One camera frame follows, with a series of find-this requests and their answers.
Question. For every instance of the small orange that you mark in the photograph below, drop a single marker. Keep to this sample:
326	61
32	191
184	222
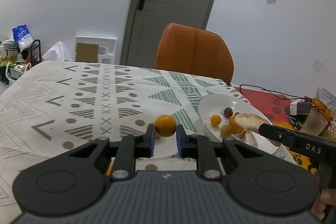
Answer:
215	119

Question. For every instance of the blue plastic bag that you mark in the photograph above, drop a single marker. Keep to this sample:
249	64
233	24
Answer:
22	36

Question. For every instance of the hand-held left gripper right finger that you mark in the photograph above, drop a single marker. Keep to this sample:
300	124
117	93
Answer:
179	140

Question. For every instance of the yellow green slippers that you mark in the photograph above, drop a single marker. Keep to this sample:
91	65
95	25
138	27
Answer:
8	60

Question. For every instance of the yellow snack packet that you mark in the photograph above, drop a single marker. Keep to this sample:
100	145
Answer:
326	98

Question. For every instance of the large orange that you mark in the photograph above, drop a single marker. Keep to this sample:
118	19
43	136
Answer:
165	125
233	127

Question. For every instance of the dark red fruit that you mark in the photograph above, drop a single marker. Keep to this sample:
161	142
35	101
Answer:
227	112

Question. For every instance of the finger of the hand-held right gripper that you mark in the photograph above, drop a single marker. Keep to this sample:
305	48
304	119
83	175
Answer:
275	134

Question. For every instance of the translucent plastic cup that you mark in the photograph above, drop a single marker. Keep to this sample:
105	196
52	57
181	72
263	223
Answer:
313	123

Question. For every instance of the red orange printed mat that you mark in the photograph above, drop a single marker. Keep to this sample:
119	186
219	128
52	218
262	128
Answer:
265	106

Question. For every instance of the white storage basket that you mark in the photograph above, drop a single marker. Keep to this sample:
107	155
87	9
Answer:
15	73

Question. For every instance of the white foam packaging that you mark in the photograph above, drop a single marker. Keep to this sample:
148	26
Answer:
107	50

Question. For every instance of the orange chair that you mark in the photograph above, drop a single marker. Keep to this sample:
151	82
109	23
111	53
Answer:
194	53

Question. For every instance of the brownish green fruit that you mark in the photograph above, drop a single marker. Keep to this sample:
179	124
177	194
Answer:
226	130

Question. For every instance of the clear plastic bag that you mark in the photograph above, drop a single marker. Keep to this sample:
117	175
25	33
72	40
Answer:
57	52

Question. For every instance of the white round plate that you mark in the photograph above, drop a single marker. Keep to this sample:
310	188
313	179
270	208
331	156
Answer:
218	104

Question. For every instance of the brown cardboard sheet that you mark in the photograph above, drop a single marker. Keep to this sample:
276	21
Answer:
86	53

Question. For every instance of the person's right hand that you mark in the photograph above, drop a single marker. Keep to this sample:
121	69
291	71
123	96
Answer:
329	196

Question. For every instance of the white grey power adapter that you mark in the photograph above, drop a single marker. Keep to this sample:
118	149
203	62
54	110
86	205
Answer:
299	107

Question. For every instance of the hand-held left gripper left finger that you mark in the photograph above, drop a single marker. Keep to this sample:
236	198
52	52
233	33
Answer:
151	140

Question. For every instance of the black metal rack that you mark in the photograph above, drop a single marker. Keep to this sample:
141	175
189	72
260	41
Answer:
39	48

